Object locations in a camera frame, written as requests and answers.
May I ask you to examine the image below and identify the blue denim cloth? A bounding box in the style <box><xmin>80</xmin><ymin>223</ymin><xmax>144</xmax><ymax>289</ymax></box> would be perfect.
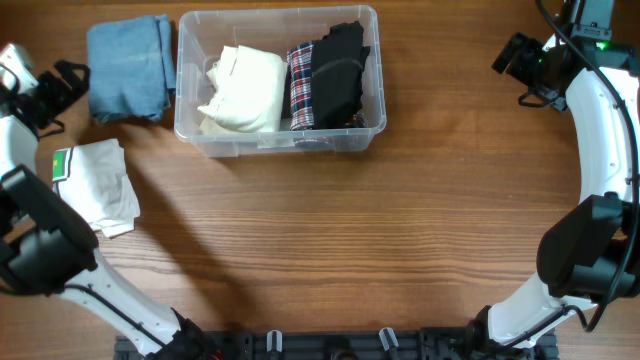
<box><xmin>87</xmin><ymin>14</ymin><xmax>176</xmax><ymax>123</ymax></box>

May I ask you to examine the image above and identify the white printed t-shirt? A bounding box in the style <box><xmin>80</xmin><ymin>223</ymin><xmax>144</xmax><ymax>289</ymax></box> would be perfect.
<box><xmin>52</xmin><ymin>138</ymin><xmax>140</xmax><ymax>238</ymax></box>

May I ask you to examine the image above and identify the cream cloth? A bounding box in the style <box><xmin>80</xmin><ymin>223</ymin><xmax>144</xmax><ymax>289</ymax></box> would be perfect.
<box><xmin>198</xmin><ymin>46</ymin><xmax>287</xmax><ymax>135</ymax></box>

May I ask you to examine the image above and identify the black cloth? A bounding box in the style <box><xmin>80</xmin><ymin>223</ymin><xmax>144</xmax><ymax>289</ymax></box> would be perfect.
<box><xmin>311</xmin><ymin>21</ymin><xmax>370</xmax><ymax>130</ymax></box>

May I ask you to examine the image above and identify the red navy plaid cloth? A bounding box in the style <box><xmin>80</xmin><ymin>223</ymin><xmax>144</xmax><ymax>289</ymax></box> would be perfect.
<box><xmin>281</xmin><ymin>41</ymin><xmax>328</xmax><ymax>131</ymax></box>

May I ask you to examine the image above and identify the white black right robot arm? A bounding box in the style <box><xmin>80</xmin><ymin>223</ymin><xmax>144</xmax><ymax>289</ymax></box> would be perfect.
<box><xmin>465</xmin><ymin>0</ymin><xmax>639</xmax><ymax>359</ymax></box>

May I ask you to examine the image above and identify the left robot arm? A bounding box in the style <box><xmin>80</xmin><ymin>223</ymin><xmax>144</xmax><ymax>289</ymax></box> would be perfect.
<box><xmin>1</xmin><ymin>53</ymin><xmax>219</xmax><ymax>359</ymax></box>

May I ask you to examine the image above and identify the clear plastic storage bin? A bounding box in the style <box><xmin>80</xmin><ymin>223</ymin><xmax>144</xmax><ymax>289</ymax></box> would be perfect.
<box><xmin>173</xmin><ymin>5</ymin><xmax>388</xmax><ymax>159</ymax></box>

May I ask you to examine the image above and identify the white label on bin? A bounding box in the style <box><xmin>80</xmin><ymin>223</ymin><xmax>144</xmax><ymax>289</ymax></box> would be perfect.
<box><xmin>257</xmin><ymin>133</ymin><xmax>295</xmax><ymax>149</ymax></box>

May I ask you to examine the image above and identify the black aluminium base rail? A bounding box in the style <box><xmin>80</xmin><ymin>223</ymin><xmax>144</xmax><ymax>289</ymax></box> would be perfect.
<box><xmin>113</xmin><ymin>327</ymin><xmax>557</xmax><ymax>360</ymax></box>

